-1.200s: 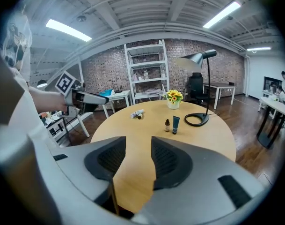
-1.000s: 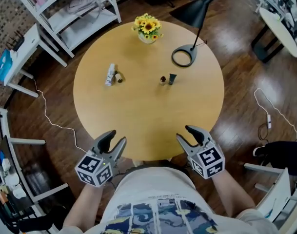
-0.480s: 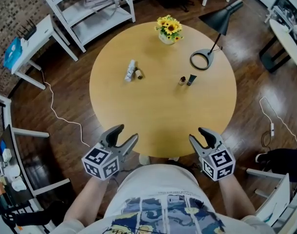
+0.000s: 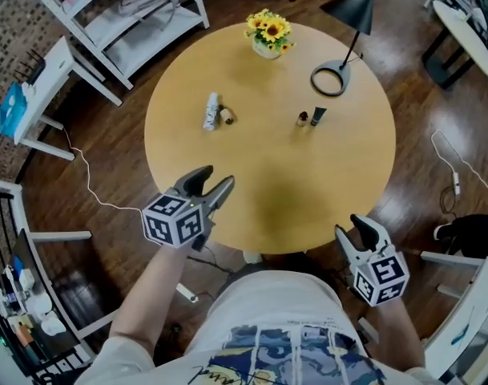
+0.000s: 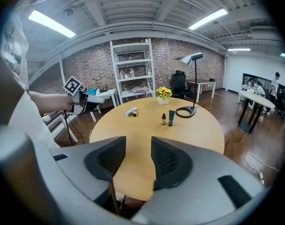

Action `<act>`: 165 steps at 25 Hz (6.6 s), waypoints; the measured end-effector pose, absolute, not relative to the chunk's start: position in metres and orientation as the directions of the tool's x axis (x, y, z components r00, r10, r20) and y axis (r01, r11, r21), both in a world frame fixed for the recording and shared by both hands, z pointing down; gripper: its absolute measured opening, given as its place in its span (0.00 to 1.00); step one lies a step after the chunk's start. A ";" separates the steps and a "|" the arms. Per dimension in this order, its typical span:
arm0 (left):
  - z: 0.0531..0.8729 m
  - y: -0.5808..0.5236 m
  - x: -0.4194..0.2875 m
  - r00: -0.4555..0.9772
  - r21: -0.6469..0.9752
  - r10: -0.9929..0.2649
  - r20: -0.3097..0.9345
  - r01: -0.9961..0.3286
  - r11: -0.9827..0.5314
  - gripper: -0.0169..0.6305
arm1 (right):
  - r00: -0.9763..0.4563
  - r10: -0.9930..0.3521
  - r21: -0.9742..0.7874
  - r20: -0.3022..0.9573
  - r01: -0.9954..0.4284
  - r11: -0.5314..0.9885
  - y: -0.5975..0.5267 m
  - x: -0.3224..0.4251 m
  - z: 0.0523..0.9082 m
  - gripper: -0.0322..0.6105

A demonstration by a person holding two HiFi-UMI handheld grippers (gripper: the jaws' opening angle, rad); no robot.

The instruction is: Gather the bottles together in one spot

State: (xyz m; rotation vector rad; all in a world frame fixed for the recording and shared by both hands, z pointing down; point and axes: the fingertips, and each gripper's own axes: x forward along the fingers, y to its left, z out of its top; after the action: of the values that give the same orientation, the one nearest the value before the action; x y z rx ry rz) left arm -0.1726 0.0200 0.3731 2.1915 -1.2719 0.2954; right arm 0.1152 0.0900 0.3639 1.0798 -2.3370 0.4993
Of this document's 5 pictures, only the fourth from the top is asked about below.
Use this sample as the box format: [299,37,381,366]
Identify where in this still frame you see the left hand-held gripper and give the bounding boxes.
[140,165,236,252]

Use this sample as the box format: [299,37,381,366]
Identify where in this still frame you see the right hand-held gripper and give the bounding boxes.
[334,213,410,309]

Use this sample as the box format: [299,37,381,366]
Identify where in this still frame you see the white tube bottle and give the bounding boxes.
[202,91,221,132]

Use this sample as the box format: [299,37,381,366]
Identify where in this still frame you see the dark teal tube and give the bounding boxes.
[309,106,329,128]

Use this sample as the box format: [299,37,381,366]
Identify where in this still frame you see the person's left forearm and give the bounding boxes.
[109,246,188,360]

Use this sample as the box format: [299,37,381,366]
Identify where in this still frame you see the person's right forearm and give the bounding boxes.
[365,298,425,371]

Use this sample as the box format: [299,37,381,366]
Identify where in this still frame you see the person's dark trousers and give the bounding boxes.
[223,250,349,292]

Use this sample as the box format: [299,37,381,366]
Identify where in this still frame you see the person's white printed T-shirt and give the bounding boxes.
[75,269,441,385]

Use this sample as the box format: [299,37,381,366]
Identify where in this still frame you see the blue plastic tool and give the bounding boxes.
[450,322,475,347]

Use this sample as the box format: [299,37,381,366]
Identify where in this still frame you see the white metal shelf rack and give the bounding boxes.
[17,0,211,91]

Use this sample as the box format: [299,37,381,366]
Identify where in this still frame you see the sunflowers in white pot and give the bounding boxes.
[244,8,296,61]

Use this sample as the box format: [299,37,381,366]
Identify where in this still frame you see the white side table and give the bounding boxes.
[13,34,124,163]

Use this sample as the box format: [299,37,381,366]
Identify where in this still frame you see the black router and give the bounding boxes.
[14,49,48,87]

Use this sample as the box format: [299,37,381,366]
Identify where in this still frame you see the blue tissue box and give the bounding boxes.
[0,82,30,136]

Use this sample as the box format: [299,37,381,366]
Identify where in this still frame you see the round white table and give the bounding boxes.
[421,0,488,90]

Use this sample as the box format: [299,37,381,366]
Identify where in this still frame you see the orange box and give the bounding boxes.
[14,322,34,347]

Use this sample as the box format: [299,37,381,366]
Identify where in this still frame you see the black desk lamp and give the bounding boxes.
[310,0,393,98]

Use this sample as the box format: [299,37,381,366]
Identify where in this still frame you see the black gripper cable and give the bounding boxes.
[187,250,236,274]

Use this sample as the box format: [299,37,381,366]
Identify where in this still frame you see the white power strip cable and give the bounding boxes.
[61,128,199,304]

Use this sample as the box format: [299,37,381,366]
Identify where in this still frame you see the white adapter cable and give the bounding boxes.
[430,128,488,204]

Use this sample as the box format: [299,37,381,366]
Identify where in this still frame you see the white metal frame desk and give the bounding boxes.
[0,176,123,376]

